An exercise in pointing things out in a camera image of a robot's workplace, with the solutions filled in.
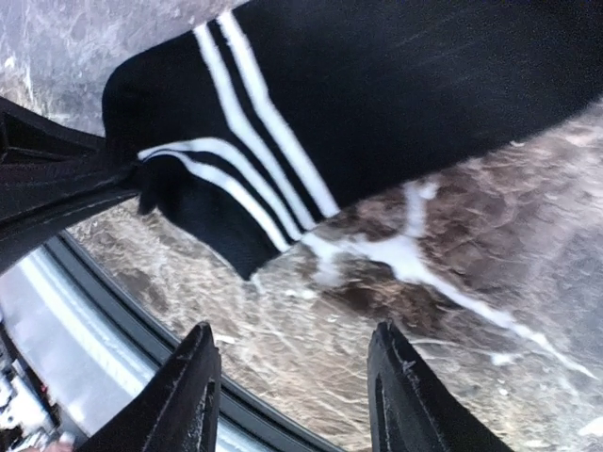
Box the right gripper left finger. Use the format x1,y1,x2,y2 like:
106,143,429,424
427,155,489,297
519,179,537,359
79,322,221,452

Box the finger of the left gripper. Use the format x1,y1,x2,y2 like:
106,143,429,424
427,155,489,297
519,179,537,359
1,98,137,272

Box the black sock white stripes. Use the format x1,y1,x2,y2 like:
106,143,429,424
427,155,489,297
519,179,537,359
103,1,602,279

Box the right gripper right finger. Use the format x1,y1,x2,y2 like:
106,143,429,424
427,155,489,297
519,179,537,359
367,320,510,452

